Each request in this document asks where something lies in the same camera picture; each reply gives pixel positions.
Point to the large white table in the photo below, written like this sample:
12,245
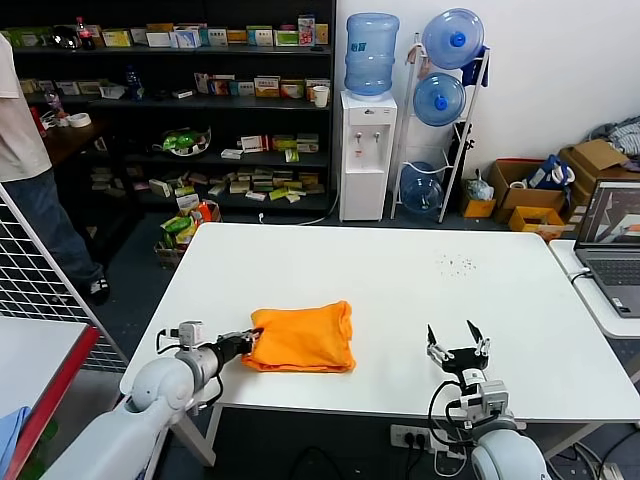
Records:
550,310

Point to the green sachet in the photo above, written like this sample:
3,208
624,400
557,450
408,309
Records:
291,155

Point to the cola bottle red label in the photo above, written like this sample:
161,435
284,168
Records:
86,36

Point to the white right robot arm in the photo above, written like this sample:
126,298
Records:
505,455

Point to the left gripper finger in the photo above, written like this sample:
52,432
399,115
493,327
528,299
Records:
249,333
249,347

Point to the light blue medicine box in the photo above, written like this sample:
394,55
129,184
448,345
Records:
187,38

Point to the green white medicine box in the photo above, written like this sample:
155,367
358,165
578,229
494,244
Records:
259,36

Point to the pile of grey clothes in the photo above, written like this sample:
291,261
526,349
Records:
625,135

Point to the orange blue medicine box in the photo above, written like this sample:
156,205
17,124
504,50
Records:
221,85

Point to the orange t-shirt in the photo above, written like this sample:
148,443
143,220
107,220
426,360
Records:
300,340

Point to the person in white t-shirt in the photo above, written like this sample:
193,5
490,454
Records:
20,140

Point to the red edged white cart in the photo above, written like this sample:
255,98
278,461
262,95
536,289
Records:
35,360

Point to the white green carton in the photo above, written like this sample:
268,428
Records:
307,143

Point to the tall pink box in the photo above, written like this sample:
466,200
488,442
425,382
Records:
306,30

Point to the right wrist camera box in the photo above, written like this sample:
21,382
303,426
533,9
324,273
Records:
495,396

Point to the flat orange box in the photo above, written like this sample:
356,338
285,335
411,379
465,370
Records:
159,27

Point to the open brown cardboard box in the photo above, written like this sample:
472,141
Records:
500,180

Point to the tied clear plastic bag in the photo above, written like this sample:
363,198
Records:
481,190

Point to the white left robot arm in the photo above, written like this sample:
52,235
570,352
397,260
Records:
155,385

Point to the black folded tripod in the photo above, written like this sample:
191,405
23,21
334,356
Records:
468,139

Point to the white water dispenser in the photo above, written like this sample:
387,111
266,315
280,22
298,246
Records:
366,189

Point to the glossy black helmet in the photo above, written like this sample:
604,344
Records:
66,36

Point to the open white carton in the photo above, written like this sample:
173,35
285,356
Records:
112,91

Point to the white paper cup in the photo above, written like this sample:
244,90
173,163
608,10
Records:
320,96

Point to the white orange striped box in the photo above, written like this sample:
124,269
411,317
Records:
308,86

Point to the yellow white medicine box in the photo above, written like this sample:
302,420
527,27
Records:
267,86

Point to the white jug rack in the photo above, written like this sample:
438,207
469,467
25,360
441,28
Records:
455,167

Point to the white box green print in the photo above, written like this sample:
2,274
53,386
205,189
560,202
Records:
217,37

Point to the orange white medicine box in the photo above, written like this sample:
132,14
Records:
292,89

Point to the white red medicine box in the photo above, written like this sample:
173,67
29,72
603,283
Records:
254,142

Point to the labelled blue water jug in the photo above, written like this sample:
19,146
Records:
371,59

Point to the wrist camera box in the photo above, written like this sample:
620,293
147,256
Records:
495,396
192,334

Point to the dark brown desk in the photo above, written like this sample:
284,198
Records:
75,142

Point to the bowl of green packets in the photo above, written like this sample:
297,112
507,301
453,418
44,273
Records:
181,141

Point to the small yellow cardboard box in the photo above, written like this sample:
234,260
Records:
477,209

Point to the large brown cardboard box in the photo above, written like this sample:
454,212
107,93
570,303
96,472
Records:
595,155

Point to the blue plastic bottle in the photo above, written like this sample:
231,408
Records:
133,84

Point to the open yellow cardboard box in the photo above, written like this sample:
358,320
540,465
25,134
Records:
520,222

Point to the white pink medicine box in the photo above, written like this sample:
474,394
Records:
201,83

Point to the orange yellow box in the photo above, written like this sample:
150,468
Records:
322,34

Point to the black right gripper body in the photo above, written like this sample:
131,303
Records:
465,362

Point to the grey laptop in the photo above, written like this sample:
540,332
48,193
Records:
615,270

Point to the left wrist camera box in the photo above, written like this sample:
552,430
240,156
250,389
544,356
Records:
192,334

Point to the white power strip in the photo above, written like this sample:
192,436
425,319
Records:
407,439

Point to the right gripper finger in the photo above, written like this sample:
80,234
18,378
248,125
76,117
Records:
432,339
475,334

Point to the light blue cloth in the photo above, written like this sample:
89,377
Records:
12,435

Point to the yellow green medicine box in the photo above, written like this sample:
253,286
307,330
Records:
117,38

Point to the small white side table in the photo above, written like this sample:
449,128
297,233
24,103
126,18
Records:
595,312

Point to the black shelving unit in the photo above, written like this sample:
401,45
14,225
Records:
218,103

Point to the cardboard box of snacks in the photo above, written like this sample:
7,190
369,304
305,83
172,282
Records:
175,232

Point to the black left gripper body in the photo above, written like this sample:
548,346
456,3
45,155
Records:
231,347

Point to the yellow green carton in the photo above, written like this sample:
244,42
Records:
283,144

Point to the small flat white box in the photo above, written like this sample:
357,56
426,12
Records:
183,93

